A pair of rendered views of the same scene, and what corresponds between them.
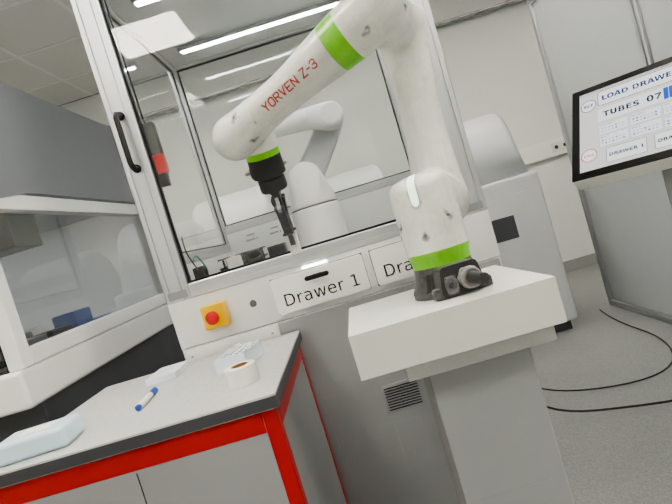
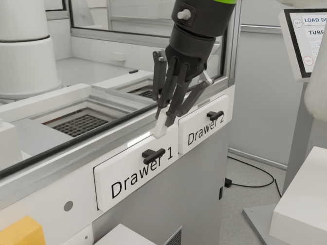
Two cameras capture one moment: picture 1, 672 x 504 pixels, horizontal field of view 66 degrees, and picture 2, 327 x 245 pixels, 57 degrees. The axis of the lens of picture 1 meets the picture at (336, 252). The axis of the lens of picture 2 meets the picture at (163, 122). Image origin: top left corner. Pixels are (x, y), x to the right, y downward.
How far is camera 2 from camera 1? 1.31 m
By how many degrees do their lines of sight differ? 57
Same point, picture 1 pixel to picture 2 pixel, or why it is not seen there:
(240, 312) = (49, 225)
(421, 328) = not seen: outside the picture
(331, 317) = (141, 196)
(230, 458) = not seen: outside the picture
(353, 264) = (172, 136)
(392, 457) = not seen: outside the picture
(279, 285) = (109, 173)
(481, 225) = (230, 96)
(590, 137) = (305, 47)
